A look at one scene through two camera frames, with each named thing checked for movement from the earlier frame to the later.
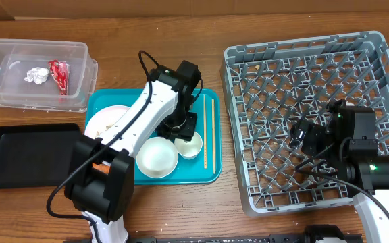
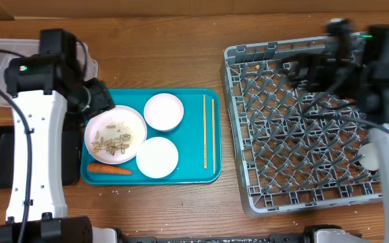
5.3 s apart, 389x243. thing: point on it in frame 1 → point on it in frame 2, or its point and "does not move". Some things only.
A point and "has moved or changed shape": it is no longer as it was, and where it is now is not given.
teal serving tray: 205,169 does not move
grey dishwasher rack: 269,86 does not move
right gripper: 314,136 → 315,70
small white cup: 191,149 has moved or changed shape
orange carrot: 102,167 does not move
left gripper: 186,133 → 102,101
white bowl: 157,157 does not move
